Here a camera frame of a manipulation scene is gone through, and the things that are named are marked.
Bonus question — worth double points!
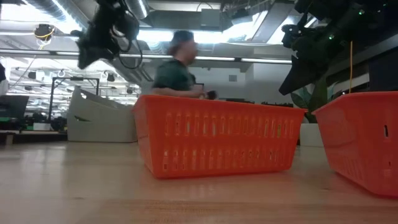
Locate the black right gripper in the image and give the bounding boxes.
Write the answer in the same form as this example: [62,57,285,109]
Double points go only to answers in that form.
[278,6,371,96]

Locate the grey plastic bin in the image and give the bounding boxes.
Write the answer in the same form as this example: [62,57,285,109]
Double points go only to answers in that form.
[66,86,138,143]

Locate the silver ventilation duct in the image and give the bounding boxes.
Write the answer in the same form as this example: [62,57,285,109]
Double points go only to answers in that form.
[124,0,149,20]

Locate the dark computer monitor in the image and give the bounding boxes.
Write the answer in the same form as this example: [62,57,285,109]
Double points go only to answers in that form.
[0,94,30,119]

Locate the green potted plant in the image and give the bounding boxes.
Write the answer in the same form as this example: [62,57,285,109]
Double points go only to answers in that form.
[290,76,345,124]

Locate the orange plastic basket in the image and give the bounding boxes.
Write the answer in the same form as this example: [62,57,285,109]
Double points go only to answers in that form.
[312,91,398,198]
[132,94,308,180]

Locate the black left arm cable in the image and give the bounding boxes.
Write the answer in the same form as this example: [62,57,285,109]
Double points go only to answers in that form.
[116,29,144,70]

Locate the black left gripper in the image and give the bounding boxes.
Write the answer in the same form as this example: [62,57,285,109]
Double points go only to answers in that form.
[70,6,141,70]

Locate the person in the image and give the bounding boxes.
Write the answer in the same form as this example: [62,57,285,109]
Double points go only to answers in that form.
[150,29,218,100]

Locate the yellow black cable reel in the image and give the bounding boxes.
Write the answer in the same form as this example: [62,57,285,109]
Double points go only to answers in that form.
[33,23,57,41]

